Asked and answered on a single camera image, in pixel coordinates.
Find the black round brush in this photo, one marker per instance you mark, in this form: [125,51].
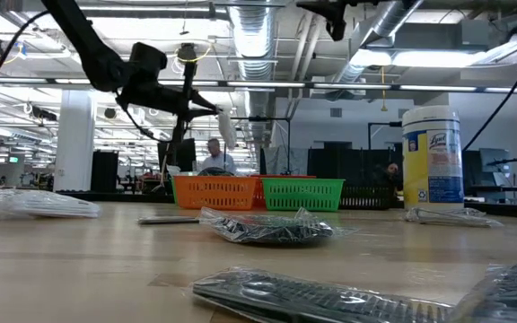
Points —
[216,171]
[267,231]

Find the silver nail clipper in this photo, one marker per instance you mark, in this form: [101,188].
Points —
[447,218]
[471,212]

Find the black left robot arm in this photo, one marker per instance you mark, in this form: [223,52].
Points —
[92,54]

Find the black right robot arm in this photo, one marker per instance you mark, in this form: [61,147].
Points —
[335,18]

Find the black background monitor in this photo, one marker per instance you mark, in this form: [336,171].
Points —
[186,154]

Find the person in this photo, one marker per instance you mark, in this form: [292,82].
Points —
[392,172]
[216,159]

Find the orange plastic slotted basket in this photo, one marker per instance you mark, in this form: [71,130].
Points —
[213,193]

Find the green plastic slotted basket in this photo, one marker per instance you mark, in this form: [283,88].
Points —
[303,195]
[173,190]

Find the black tall cabinet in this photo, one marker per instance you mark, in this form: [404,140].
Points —
[104,172]

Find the white round pillar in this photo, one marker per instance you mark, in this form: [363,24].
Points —
[74,148]

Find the dark office partition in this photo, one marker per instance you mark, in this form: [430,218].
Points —
[339,163]

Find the black plastic slotted basket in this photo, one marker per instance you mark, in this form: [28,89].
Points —
[366,197]

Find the yellow disinfectant wipes canister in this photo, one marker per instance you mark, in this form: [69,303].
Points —
[433,152]

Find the silver ribbed vertical duct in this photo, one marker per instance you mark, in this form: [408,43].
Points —
[254,40]

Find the black aluminium rig frame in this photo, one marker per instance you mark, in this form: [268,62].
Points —
[106,196]

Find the silver ceiling duct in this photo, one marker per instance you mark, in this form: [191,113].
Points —
[388,22]

